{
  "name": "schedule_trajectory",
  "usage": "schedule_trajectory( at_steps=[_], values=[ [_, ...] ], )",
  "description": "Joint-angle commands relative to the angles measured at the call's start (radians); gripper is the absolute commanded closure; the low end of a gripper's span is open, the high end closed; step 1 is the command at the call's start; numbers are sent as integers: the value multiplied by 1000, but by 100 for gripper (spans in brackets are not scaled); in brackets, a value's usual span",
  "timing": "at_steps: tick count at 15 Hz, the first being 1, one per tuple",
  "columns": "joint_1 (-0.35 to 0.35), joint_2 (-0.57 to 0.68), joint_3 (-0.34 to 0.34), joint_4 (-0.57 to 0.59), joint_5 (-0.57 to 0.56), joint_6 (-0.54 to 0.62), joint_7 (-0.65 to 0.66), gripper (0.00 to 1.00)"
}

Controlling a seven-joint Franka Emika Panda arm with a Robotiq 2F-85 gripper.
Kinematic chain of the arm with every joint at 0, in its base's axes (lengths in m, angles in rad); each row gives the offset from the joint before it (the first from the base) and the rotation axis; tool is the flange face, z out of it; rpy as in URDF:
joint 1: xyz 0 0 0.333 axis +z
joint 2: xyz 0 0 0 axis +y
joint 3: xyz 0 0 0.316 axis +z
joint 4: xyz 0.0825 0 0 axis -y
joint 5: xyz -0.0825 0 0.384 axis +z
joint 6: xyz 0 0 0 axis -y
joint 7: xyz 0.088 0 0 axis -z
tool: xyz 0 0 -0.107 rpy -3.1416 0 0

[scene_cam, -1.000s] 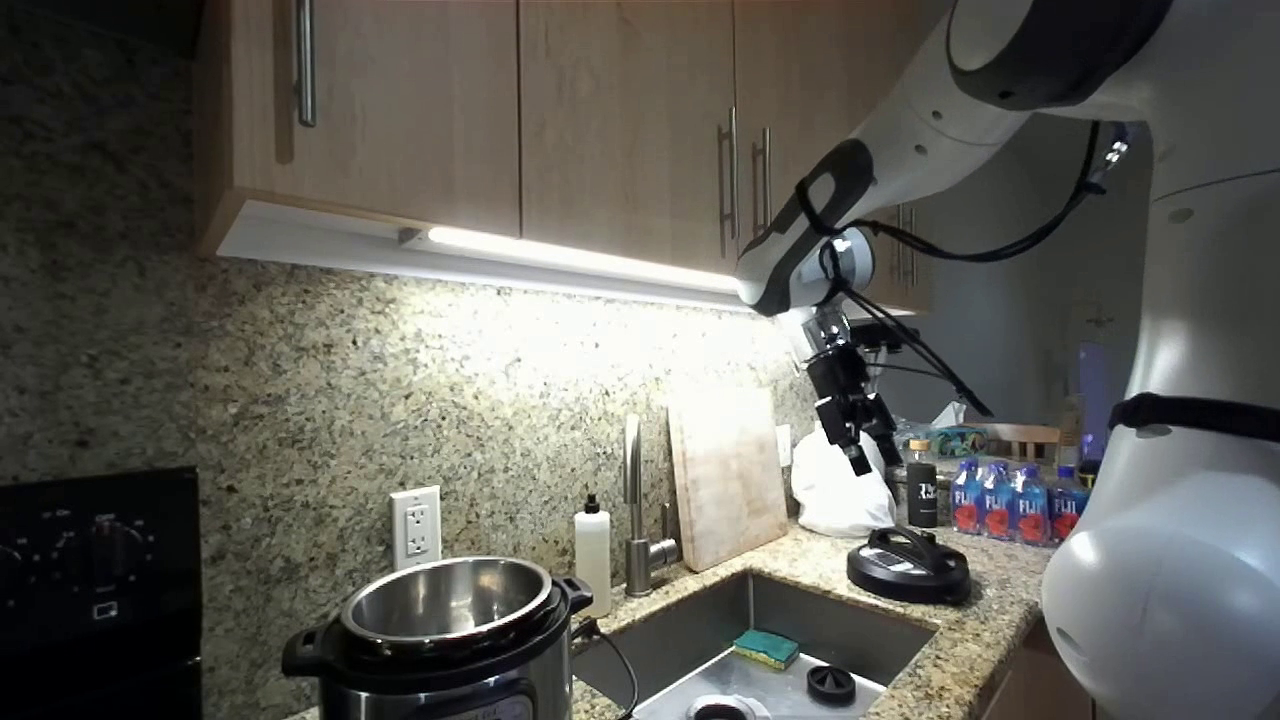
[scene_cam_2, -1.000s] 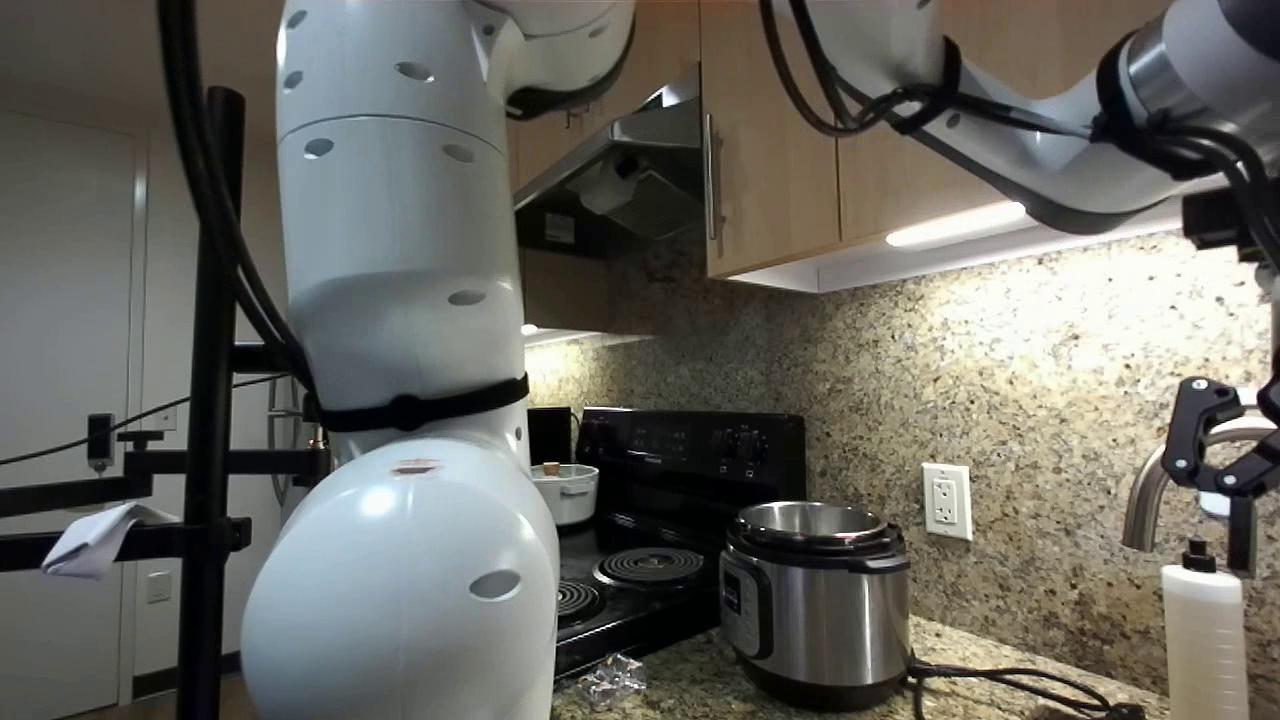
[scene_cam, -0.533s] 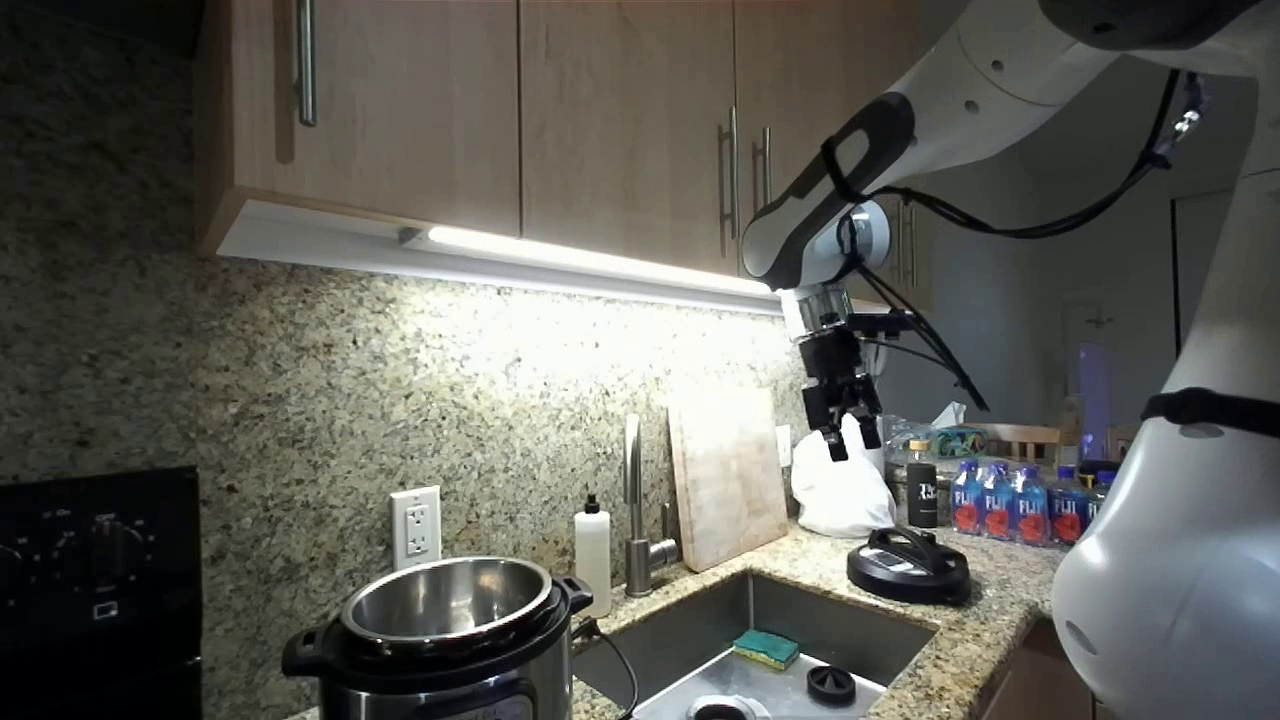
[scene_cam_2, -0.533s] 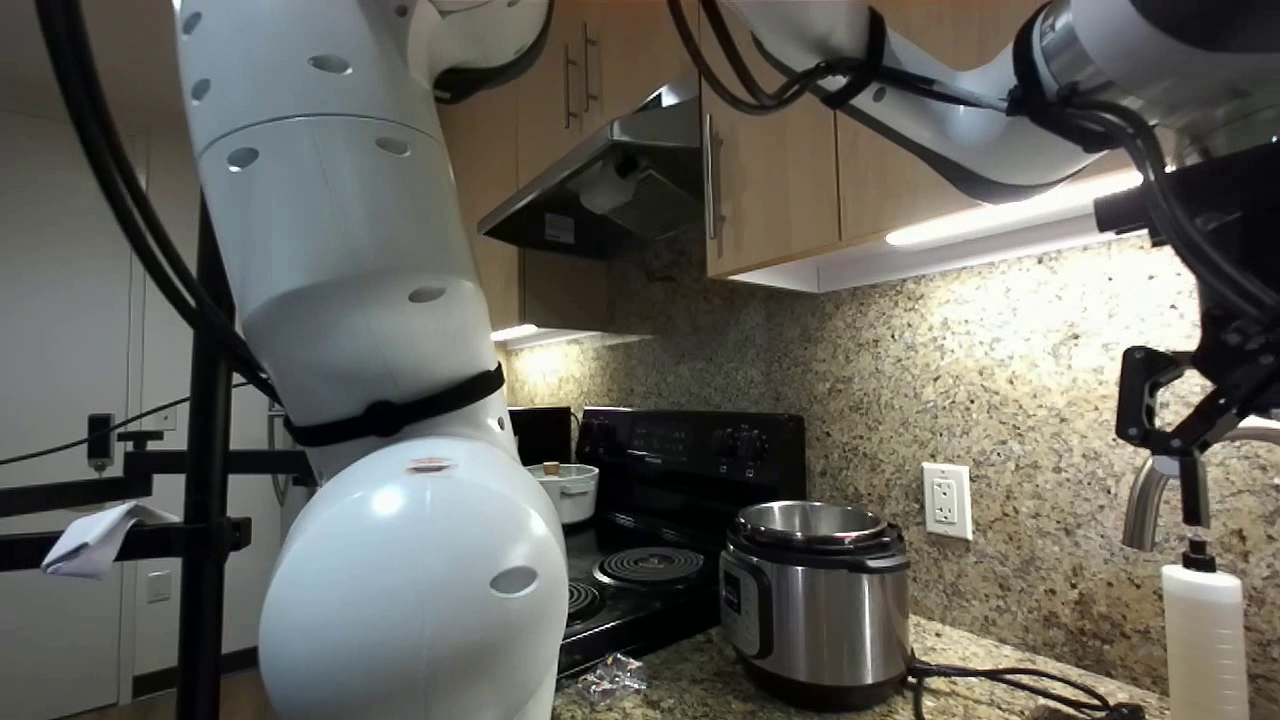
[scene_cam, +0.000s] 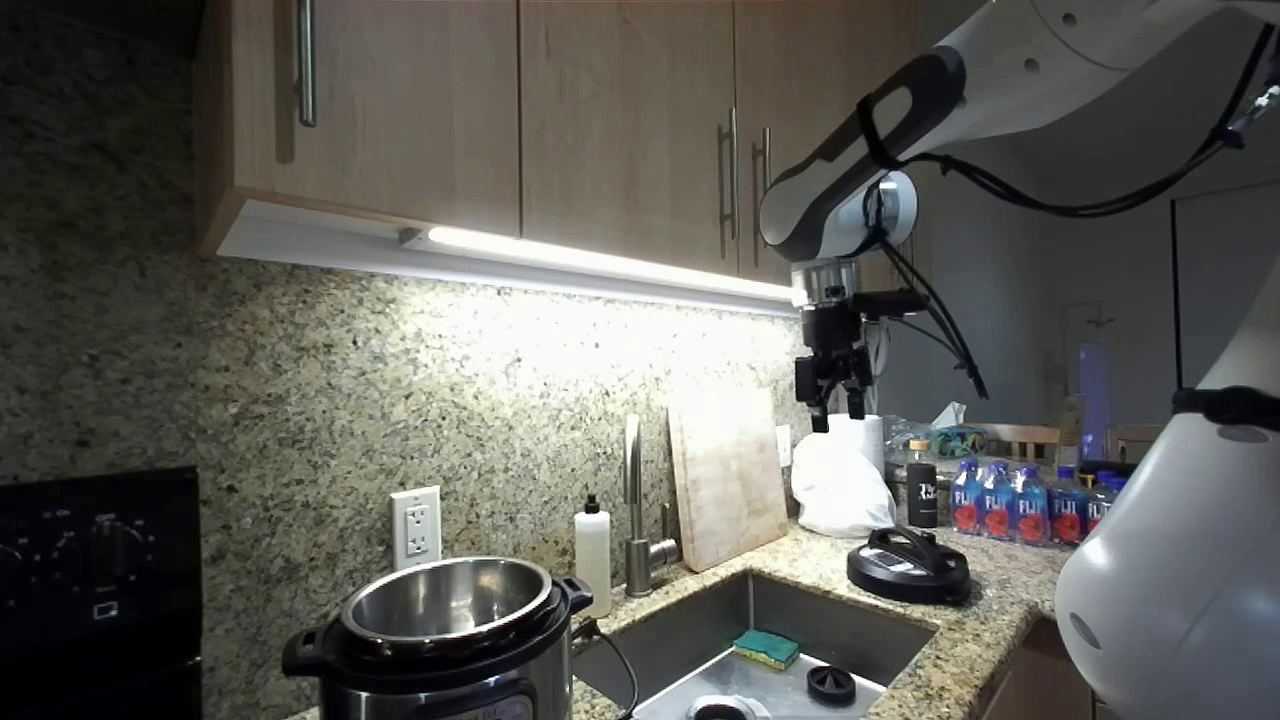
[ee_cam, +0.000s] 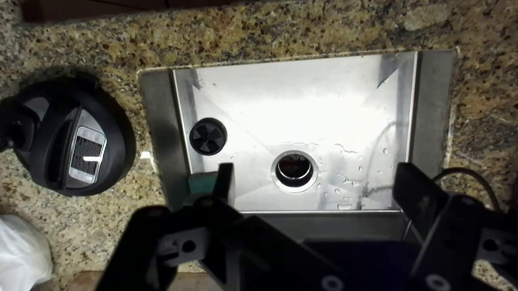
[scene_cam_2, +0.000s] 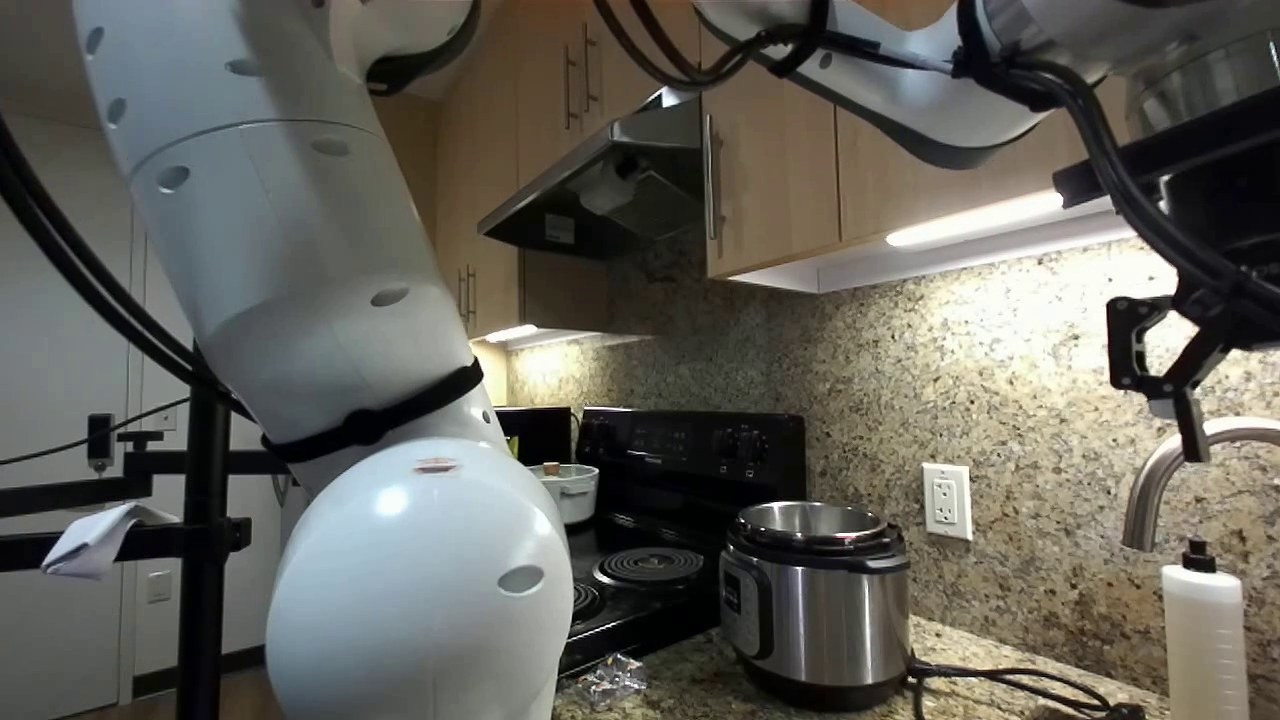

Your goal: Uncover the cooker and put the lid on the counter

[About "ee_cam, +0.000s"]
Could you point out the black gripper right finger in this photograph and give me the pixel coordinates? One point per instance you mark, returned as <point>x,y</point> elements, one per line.
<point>418,196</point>

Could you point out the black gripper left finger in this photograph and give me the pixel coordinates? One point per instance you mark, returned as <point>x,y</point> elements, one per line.
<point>224,186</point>

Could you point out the black pressure cooker lid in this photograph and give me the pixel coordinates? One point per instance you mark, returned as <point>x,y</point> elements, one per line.
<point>70,139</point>

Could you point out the black sink stopper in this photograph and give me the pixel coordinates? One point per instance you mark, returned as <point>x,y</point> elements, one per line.
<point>208,136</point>

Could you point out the stainless steel sink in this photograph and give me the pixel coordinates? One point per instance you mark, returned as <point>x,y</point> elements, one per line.
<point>301,107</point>

